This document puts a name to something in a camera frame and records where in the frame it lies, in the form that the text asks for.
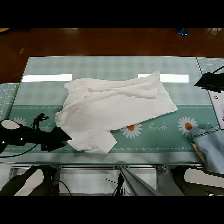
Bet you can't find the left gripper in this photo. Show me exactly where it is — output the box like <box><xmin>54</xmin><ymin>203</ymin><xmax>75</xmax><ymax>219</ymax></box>
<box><xmin>40</xmin><ymin>126</ymin><xmax>73</xmax><ymax>153</ymax></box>

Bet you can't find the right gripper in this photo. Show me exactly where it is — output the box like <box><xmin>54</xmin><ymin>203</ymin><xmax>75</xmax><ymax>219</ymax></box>
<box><xmin>194</xmin><ymin>71</ymin><xmax>224</xmax><ymax>94</ymax></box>

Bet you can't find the white T-shirt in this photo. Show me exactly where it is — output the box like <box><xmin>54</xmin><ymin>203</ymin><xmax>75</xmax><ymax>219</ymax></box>
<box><xmin>54</xmin><ymin>70</ymin><xmax>179</xmax><ymax>155</ymax></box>

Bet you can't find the light blue garment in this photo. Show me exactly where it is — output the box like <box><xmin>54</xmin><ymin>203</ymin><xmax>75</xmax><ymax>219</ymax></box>
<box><xmin>190</xmin><ymin>126</ymin><xmax>224</xmax><ymax>176</ymax></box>

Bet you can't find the silver frame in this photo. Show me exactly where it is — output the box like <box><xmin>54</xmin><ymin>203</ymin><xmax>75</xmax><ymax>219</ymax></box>
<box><xmin>0</xmin><ymin>162</ymin><xmax>224</xmax><ymax>196</ymax></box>

